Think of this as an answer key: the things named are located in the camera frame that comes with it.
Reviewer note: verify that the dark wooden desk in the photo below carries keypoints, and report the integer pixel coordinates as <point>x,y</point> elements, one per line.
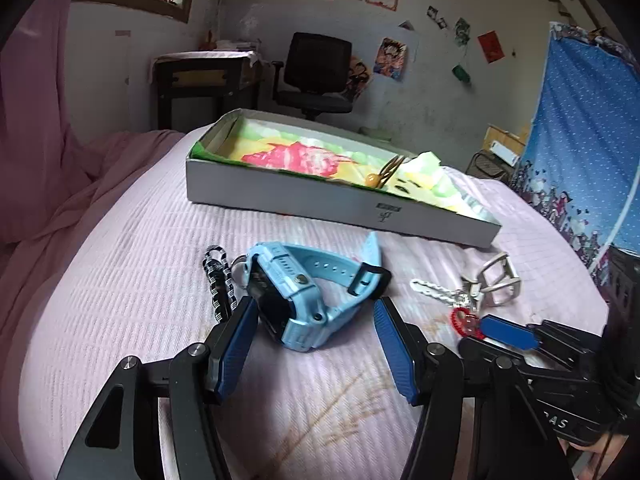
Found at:
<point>229,79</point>

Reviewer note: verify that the red plastic hair clip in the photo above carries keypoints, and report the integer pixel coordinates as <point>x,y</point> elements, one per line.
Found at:
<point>465,323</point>

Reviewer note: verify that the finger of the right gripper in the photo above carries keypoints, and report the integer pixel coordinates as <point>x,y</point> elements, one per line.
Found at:
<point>505,354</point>
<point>515,333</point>

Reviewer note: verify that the dark mesh basket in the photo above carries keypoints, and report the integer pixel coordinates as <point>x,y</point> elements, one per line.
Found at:
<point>485,165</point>

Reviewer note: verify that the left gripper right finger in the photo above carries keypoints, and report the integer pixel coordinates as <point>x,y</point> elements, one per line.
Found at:
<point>511,437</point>

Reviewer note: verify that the red paper square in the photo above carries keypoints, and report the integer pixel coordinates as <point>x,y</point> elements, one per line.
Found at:
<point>491,47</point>

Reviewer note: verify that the black office chair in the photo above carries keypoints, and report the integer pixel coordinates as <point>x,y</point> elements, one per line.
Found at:
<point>314,75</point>

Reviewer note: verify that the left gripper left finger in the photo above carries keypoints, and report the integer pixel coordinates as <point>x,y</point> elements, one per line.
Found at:
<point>119,437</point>

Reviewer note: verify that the light blue smart watch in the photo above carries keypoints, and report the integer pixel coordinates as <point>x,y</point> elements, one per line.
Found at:
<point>305,295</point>

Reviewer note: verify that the blue dotted wardrobe curtain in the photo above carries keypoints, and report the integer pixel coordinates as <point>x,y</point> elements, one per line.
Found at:
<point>580,166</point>

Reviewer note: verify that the person's right hand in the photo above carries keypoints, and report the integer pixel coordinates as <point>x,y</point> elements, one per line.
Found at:
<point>614,456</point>

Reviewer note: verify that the flat white cardboard box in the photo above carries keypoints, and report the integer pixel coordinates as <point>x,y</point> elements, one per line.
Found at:
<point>234,186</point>

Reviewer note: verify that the beige plastic hair claw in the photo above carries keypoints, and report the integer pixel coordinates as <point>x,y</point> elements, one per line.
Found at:
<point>493,284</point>

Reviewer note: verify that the brown hair tie yellow bead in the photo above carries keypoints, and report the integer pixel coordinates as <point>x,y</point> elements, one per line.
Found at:
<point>380,179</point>

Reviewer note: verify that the colourful paper box liner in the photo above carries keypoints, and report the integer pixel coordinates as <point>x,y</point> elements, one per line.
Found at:
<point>248,140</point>

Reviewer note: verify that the green hanging pouch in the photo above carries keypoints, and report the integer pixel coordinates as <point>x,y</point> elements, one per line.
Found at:
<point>461,74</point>

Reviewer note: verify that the cartoon boy poster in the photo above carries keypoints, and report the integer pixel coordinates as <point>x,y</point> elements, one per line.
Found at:
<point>390,59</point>

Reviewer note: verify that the wooden cabinet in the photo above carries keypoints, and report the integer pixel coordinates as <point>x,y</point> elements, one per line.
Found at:
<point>505,145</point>

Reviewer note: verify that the black white braided keychain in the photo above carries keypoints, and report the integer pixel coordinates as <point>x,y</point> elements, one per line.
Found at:
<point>224,280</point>

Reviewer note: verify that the pink window curtain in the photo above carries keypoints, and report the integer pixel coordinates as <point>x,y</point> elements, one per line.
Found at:
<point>42,163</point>

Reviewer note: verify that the orange cartoon poster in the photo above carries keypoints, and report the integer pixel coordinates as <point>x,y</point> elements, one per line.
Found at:
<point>359,76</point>

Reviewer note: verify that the white key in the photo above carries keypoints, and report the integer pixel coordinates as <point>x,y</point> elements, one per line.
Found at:
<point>440,292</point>

